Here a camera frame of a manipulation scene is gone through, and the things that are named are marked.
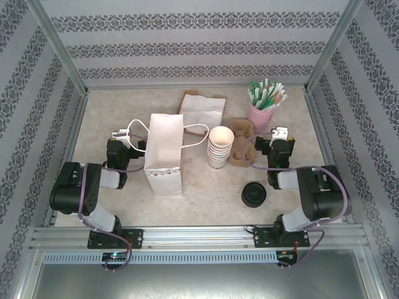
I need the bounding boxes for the stack of black cup lids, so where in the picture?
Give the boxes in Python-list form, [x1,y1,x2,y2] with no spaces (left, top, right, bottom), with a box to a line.
[241,181,268,208]

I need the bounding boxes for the left aluminium frame post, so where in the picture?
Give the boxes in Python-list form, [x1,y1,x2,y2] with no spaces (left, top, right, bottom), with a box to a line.
[26,0,89,94]

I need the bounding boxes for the aluminium frame post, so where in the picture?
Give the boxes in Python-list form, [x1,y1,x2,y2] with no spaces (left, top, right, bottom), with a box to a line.
[306,0,364,92]
[26,0,89,94]

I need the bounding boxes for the grey slotted cable duct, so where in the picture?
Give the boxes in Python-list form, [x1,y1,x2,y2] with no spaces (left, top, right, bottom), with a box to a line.
[42,251,279,264]

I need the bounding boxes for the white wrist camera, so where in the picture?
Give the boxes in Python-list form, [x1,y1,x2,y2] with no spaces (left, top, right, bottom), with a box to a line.
[112,128,130,143]
[271,126,289,140]

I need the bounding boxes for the white paper carrier bag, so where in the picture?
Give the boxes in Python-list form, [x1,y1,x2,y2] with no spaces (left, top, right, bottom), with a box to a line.
[127,113,209,196]

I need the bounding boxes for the left aluminium side rail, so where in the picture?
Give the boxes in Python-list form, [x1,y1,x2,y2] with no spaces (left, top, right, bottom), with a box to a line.
[42,90,90,227]

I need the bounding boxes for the pink holder cup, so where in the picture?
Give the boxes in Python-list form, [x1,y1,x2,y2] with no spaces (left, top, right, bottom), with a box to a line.
[248,102,275,133]

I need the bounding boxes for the stack of brown cup carriers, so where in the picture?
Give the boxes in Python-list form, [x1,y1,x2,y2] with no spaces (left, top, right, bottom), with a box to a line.
[228,118,258,168]

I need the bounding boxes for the white napkin stack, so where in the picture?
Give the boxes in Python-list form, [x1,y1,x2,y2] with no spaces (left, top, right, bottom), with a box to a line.
[180,94,226,131]

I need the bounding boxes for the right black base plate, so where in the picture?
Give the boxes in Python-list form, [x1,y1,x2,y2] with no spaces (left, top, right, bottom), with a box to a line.
[254,226,311,249]

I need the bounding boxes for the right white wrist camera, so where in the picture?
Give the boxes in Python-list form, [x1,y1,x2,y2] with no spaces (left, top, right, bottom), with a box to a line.
[271,126,289,140]

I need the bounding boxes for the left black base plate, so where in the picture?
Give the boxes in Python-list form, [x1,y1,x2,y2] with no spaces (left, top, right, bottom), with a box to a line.
[87,229,144,250]

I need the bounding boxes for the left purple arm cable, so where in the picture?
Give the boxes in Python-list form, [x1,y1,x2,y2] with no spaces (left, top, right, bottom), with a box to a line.
[77,132,149,272]

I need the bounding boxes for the right aluminium frame post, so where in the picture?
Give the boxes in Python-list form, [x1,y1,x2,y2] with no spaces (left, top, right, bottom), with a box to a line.
[306,0,364,92]

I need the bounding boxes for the right aluminium side rail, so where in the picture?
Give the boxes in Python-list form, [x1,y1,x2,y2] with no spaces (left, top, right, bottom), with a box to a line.
[304,87,355,224]

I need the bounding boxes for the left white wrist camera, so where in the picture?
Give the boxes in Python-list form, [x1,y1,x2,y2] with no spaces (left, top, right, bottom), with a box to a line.
[112,128,130,143]

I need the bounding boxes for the aluminium mounting rail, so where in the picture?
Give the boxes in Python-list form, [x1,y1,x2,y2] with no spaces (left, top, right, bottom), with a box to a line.
[31,225,368,250]

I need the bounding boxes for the stack of paper cups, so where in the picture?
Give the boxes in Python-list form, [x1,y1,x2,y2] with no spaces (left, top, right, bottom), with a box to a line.
[208,126,234,171]

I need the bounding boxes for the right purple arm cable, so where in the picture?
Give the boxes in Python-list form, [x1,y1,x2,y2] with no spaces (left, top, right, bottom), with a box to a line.
[241,132,353,270]

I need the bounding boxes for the aluminium side rail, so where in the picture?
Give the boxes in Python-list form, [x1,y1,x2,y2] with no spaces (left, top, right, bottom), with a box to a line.
[304,87,355,224]
[42,90,90,227]

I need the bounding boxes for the left small circuit board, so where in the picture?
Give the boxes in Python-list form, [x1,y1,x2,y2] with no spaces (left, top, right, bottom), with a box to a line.
[102,252,129,261]

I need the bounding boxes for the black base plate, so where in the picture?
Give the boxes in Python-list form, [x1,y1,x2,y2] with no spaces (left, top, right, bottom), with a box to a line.
[87,229,144,250]
[254,226,311,249]

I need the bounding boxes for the back aluminium frame rail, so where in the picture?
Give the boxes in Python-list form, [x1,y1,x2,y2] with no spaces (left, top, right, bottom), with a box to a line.
[86,82,308,92]

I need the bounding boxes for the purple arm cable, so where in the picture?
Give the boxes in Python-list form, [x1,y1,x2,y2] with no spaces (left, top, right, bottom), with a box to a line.
[241,132,353,270]
[77,132,149,272]

